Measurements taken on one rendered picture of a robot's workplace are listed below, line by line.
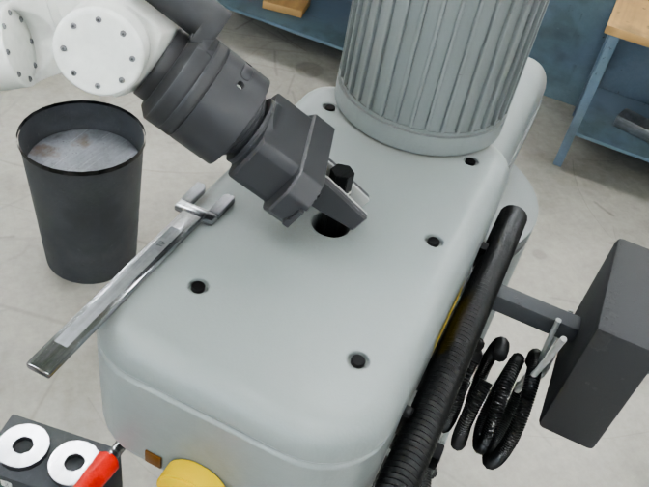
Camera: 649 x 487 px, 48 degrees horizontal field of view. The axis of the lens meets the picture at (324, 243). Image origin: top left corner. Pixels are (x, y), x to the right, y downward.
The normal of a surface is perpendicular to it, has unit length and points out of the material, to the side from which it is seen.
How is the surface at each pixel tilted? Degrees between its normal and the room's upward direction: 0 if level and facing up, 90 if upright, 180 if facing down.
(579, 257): 0
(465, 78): 90
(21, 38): 74
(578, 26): 90
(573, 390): 90
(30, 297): 0
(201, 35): 78
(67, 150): 0
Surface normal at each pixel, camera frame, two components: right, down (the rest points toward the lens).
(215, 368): 0.08, -0.63
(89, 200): 0.33, 0.72
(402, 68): -0.46, 0.54
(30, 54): 0.99, -0.14
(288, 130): 0.63, -0.53
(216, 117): 0.15, 0.38
